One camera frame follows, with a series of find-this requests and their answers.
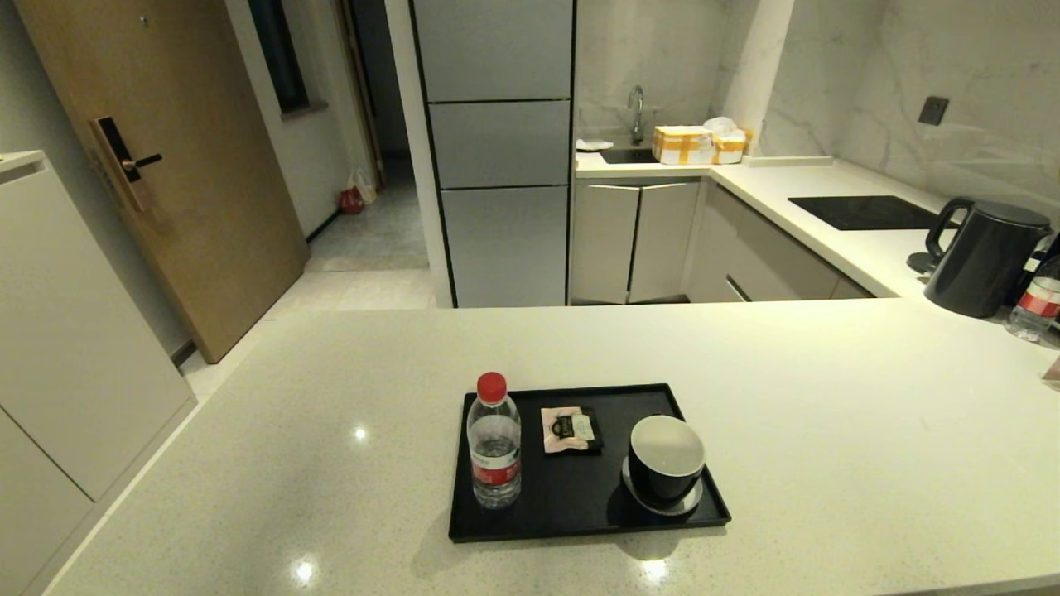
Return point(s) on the dark bottle with white label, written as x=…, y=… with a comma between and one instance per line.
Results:
x=1050, y=248

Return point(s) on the black rectangular serving tray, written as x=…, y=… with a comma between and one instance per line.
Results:
x=571, y=488

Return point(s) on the large box with yellow tape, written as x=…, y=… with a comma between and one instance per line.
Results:
x=683, y=145

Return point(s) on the black electric kettle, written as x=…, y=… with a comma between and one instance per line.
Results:
x=985, y=265

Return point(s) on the beige drawer cabinet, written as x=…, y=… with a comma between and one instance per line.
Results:
x=770, y=265

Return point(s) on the white side cabinet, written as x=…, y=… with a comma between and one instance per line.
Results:
x=66, y=331

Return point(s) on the tall grey cabinet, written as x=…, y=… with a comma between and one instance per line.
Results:
x=501, y=141

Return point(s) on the black mug with white inside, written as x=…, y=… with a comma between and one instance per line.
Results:
x=662, y=451

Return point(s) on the pink and black tea packet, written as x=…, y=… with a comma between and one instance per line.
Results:
x=567, y=430

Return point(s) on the beige sink cabinet door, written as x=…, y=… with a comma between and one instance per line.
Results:
x=603, y=244
x=667, y=240

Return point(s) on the wooden entrance door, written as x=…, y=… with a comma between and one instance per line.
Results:
x=207, y=165

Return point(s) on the chrome sink faucet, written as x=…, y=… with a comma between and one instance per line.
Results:
x=638, y=116

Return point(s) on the black induction cooktop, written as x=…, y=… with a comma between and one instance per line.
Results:
x=861, y=213

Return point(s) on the dark wall socket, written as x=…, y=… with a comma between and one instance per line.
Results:
x=933, y=111

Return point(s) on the red bag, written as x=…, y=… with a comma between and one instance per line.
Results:
x=351, y=201

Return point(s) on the dark window pane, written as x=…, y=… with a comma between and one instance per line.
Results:
x=277, y=50

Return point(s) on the white cloth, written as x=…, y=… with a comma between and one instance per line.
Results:
x=592, y=145

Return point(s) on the crumpled white plastic bag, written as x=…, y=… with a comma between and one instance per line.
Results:
x=720, y=125

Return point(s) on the small box with yellow tape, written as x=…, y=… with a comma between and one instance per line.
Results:
x=730, y=149

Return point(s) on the white round saucer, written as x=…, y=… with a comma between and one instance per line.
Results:
x=662, y=509

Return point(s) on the red-capped clear water bottle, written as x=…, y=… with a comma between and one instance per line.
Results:
x=494, y=447

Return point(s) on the red-label water bottle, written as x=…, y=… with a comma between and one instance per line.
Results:
x=1035, y=306

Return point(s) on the dark kitchen sink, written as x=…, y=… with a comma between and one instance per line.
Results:
x=628, y=156

